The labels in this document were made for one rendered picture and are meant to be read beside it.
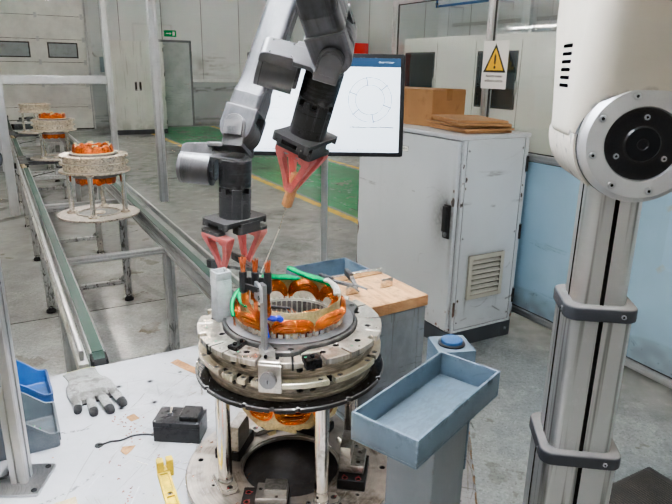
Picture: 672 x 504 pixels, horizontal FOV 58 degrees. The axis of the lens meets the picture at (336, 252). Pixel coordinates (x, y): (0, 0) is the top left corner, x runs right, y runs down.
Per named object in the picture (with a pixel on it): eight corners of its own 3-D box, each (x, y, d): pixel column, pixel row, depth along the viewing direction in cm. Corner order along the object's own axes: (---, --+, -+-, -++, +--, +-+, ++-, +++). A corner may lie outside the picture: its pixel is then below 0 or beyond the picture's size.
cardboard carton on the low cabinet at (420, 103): (463, 124, 372) (466, 88, 366) (430, 126, 355) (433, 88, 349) (417, 119, 401) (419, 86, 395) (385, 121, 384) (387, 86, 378)
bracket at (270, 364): (261, 386, 93) (260, 355, 92) (284, 387, 93) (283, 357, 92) (258, 392, 92) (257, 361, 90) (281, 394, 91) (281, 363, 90)
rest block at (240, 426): (249, 435, 120) (248, 412, 118) (239, 452, 114) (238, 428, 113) (228, 432, 120) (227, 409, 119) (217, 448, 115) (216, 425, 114)
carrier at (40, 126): (18, 159, 469) (13, 120, 461) (53, 153, 505) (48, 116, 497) (61, 162, 460) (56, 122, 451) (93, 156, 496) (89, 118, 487)
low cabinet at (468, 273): (515, 334, 364) (538, 133, 329) (443, 353, 338) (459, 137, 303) (415, 282, 449) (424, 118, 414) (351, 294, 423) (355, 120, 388)
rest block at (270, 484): (258, 487, 106) (257, 477, 105) (288, 488, 106) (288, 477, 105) (254, 504, 102) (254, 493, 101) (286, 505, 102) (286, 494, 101)
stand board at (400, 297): (303, 291, 135) (303, 281, 134) (373, 277, 144) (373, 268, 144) (353, 323, 119) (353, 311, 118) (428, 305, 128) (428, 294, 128)
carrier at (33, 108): (13, 131, 658) (9, 103, 649) (50, 129, 683) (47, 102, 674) (24, 135, 630) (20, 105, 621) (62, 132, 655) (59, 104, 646)
